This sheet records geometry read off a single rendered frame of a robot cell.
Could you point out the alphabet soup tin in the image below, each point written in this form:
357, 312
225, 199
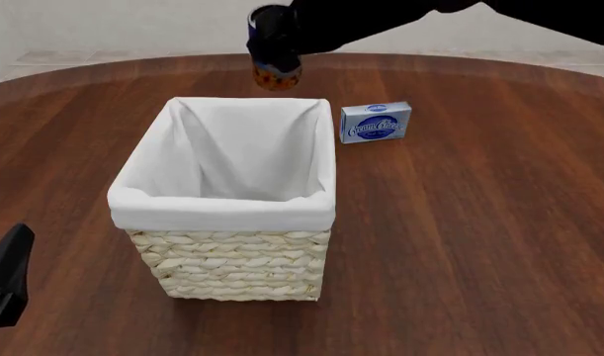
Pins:
278, 80

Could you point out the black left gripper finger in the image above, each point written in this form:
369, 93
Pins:
11, 263

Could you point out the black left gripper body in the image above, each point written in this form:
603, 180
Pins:
0, 309

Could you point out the white cloth basket liner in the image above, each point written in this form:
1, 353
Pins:
242, 155

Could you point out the pale woven wicker basket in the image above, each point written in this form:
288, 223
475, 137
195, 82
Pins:
232, 267

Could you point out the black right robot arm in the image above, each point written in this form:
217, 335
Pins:
430, 15

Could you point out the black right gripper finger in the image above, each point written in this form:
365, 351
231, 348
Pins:
280, 37

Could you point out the blue cream cheese box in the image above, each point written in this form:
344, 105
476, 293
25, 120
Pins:
375, 126

